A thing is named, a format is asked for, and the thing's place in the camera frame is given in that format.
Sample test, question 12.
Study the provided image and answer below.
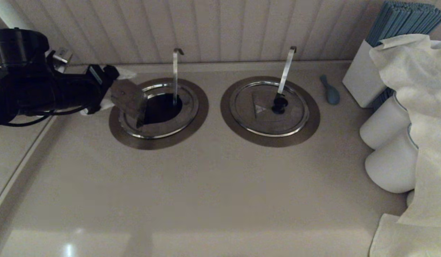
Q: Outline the blue plastic spoon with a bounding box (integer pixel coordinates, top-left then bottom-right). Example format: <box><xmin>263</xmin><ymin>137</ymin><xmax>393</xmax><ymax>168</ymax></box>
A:
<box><xmin>320</xmin><ymin>74</ymin><xmax>341</xmax><ymax>106</ymax></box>

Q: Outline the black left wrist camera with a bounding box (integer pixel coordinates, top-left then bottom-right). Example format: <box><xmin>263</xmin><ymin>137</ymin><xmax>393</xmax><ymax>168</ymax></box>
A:
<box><xmin>0</xmin><ymin>28</ymin><xmax>73</xmax><ymax>72</ymax></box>

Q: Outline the steel ladle hooked handle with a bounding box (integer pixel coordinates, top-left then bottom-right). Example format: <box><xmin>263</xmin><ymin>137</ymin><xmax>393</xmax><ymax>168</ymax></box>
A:
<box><xmin>172</xmin><ymin>48</ymin><xmax>184</xmax><ymax>107</ymax></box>
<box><xmin>277</xmin><ymin>46</ymin><xmax>297</xmax><ymax>97</ymax></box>

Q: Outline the brown round counter ring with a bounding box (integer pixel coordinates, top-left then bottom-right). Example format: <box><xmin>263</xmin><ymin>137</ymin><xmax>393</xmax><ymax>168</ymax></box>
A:
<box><xmin>220</xmin><ymin>76</ymin><xmax>321</xmax><ymax>148</ymax></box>
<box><xmin>109</xmin><ymin>77</ymin><xmax>209</xmax><ymax>150</ymax></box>

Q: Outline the stainless steel pot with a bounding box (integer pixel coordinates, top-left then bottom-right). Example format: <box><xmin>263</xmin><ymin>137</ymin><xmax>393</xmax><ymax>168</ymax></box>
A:
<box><xmin>110</xmin><ymin>79</ymin><xmax>200</xmax><ymax>140</ymax></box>

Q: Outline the steel inner pot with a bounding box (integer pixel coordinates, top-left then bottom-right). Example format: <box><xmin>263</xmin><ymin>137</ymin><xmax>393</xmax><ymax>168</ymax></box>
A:
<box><xmin>144</xmin><ymin>94</ymin><xmax>183</xmax><ymax>125</ymax></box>

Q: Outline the steel hinged lid black knob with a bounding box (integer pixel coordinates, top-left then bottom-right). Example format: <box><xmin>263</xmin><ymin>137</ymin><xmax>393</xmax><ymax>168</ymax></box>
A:
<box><xmin>229</xmin><ymin>81</ymin><xmax>310</xmax><ymax>137</ymax></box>

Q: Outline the white rectangular holder box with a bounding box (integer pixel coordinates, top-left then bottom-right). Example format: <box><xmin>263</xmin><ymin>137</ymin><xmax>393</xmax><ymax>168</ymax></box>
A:
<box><xmin>342</xmin><ymin>39</ymin><xmax>385</xmax><ymax>109</ymax></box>

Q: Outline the thick white pole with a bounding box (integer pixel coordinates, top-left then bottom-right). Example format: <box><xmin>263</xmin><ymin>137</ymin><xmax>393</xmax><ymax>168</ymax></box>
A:
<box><xmin>0</xmin><ymin>0</ymin><xmax>32</xmax><ymax>31</ymax></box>

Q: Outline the white paper cup stack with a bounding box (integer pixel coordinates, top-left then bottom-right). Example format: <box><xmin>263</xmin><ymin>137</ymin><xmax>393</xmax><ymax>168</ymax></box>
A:
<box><xmin>360</xmin><ymin>94</ymin><xmax>411</xmax><ymax>150</ymax></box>
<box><xmin>365</xmin><ymin>123</ymin><xmax>419</xmax><ymax>194</ymax></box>

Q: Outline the blue ribbed paper stack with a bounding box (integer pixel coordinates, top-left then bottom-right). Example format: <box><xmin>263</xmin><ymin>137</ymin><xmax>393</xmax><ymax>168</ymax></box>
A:
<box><xmin>371</xmin><ymin>87</ymin><xmax>394</xmax><ymax>111</ymax></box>

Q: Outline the blue stick bundle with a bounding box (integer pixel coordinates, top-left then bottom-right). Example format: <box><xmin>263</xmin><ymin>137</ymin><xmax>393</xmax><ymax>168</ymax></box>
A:
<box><xmin>365</xmin><ymin>1</ymin><xmax>441</xmax><ymax>47</ymax></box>

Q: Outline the white woven cloth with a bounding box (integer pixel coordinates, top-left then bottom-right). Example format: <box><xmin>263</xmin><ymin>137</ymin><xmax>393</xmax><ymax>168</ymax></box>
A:
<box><xmin>369</xmin><ymin>34</ymin><xmax>441</xmax><ymax>257</ymax></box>

